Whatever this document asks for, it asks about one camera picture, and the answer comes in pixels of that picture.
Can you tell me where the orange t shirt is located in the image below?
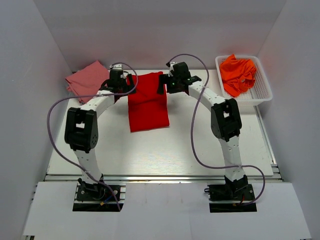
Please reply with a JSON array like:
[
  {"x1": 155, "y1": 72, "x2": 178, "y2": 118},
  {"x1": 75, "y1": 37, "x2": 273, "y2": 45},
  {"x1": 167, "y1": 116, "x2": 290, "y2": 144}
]
[{"x1": 219, "y1": 54, "x2": 257, "y2": 98}]

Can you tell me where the red t shirt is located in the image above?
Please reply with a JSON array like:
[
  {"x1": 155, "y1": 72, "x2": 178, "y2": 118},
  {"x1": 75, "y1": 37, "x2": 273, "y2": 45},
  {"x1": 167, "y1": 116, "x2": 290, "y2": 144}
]
[{"x1": 128, "y1": 71, "x2": 170, "y2": 133}]

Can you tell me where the white plastic basket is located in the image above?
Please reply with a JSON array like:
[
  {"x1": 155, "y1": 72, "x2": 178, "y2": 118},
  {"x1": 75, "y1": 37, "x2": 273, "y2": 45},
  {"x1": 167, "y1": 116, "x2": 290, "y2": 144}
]
[{"x1": 215, "y1": 54, "x2": 273, "y2": 107}]

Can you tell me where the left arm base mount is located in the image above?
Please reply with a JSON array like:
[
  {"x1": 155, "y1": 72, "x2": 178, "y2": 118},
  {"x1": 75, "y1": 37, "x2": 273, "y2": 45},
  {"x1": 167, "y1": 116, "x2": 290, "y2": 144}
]
[{"x1": 72, "y1": 178, "x2": 125, "y2": 213}]

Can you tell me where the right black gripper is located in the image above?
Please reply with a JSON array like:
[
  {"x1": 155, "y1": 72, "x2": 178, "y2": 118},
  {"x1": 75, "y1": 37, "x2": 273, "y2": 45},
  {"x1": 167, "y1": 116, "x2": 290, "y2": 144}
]
[{"x1": 156, "y1": 73, "x2": 181, "y2": 96}]

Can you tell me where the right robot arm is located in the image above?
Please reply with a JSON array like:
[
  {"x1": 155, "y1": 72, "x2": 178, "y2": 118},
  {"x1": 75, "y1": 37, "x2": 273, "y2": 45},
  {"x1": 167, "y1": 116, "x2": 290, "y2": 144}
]
[{"x1": 157, "y1": 62, "x2": 245, "y2": 200}]

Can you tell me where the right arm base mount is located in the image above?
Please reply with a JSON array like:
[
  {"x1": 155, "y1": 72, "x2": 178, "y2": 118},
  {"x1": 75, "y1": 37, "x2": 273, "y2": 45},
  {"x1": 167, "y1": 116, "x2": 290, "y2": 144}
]
[{"x1": 204, "y1": 184, "x2": 257, "y2": 213}]

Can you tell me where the folded pink t shirt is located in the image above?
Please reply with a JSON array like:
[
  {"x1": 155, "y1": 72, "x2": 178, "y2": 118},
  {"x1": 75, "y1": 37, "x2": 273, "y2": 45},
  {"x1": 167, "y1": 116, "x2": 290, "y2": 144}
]
[{"x1": 65, "y1": 60, "x2": 110, "y2": 104}]

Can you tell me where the aluminium table rail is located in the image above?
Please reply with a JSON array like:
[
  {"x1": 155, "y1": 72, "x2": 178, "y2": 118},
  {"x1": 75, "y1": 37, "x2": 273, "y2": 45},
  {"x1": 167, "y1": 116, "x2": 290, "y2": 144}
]
[{"x1": 44, "y1": 164, "x2": 284, "y2": 183}]

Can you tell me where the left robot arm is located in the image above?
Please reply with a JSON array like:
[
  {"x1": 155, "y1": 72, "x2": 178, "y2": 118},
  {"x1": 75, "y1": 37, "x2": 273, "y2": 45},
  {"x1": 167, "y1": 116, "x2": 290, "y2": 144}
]
[{"x1": 64, "y1": 62, "x2": 136, "y2": 200}]

